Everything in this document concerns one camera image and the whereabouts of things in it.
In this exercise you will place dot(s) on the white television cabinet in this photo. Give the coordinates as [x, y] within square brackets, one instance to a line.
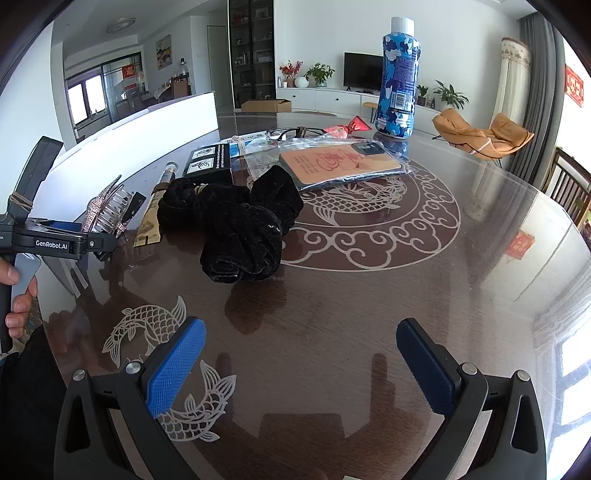
[323, 99]

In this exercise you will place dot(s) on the brown gold slim tube package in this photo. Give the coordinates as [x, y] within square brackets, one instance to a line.
[152, 217]

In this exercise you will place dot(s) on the blue white ointment box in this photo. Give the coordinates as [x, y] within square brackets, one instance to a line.
[240, 147]

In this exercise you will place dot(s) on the rhinestone hair claw clip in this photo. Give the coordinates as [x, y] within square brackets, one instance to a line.
[113, 203]

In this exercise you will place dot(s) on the grey curtain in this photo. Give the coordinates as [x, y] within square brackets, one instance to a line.
[538, 92]

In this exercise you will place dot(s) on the person's left hand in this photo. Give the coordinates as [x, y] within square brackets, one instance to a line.
[18, 314]

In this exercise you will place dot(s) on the white round vase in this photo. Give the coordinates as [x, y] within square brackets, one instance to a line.
[301, 82]

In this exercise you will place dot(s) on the bushy green potted plant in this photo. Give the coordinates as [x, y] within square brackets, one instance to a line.
[319, 73]

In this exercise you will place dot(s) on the broad-leaf green potted plant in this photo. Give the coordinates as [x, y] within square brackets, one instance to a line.
[450, 94]

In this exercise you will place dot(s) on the person's black clothing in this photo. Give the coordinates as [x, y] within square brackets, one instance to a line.
[27, 415]

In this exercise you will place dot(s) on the red wrapped candy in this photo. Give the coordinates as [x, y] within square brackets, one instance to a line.
[355, 125]

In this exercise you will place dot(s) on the brown fish-patterned glass desktop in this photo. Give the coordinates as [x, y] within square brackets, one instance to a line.
[369, 300]

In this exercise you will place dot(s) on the red flower arrangement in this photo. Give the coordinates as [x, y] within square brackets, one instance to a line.
[288, 69]

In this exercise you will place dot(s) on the cream curtain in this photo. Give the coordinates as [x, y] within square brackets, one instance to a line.
[510, 78]

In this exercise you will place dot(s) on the black velvet scrunchie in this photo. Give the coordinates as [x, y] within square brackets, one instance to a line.
[249, 240]

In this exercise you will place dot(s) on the red door decoration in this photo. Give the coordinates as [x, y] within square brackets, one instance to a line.
[129, 71]

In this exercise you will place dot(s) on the black flat television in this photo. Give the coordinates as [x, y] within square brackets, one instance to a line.
[362, 69]

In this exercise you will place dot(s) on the framed wall painting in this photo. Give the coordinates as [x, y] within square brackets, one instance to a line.
[163, 51]

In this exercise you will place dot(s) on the orange phone case in bag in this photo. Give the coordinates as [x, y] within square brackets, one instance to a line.
[332, 166]

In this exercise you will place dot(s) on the blue camouflage bottle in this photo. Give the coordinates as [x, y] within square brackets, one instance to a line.
[397, 92]

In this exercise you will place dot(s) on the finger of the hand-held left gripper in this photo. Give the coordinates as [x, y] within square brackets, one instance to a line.
[64, 227]
[101, 247]

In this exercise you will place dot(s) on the small potted plant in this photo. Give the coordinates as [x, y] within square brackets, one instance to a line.
[422, 94]

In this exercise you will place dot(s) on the black printed card package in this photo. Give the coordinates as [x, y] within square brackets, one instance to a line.
[221, 159]

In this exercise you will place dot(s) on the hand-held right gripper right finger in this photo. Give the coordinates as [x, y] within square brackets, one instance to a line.
[425, 364]

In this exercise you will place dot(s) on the red wall hanging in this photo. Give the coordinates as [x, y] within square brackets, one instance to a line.
[574, 86]

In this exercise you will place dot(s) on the brown wooden chair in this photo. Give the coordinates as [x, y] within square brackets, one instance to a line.
[568, 184]

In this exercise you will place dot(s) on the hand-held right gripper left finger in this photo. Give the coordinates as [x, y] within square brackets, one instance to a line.
[178, 364]

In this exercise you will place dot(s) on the cardboard box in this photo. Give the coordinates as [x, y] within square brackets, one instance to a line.
[265, 106]

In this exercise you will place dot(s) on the dark glass display cabinet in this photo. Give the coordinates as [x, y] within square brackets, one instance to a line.
[251, 55]

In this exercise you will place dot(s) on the round ceiling light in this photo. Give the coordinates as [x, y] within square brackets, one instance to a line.
[121, 25]

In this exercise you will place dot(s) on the black cloth with band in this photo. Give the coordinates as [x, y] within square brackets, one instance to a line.
[180, 203]

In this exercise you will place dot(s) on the orange lounge chair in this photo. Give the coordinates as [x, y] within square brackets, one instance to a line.
[503, 134]

